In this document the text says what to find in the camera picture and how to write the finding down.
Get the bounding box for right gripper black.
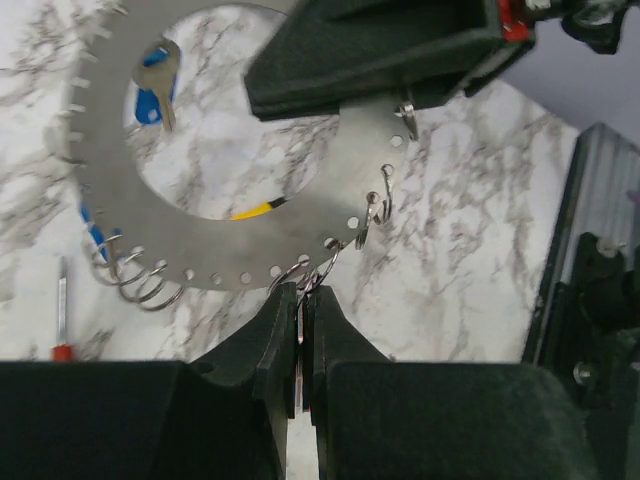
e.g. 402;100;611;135
244;0;535;120

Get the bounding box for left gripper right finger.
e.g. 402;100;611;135
305;287;598;479

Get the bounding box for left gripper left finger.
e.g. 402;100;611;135
1;284;296;479

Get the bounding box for black key fob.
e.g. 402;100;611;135
295;294;312;414

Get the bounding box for round metal keyring disc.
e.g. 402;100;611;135
56;1;409;311

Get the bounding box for silver key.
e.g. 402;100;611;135
132;37;181;132

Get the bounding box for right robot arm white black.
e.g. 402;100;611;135
244;0;635;120

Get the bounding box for blue red screwdriver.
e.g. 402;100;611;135
52;257;73;362

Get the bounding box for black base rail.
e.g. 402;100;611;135
522;123;639;479

